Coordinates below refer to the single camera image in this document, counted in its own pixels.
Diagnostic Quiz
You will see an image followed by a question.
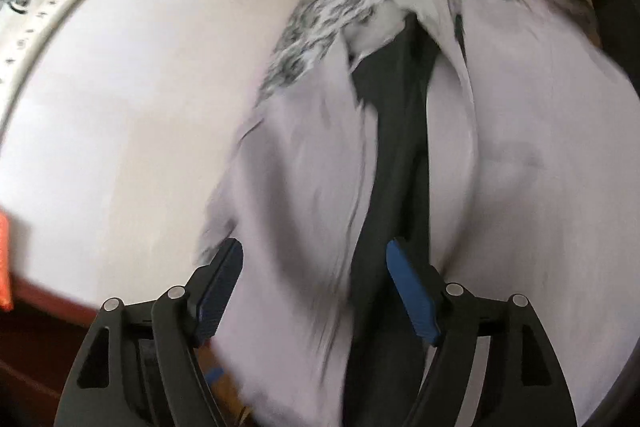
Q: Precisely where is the light grey zip jacket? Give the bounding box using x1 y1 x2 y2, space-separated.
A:
203 0 639 426

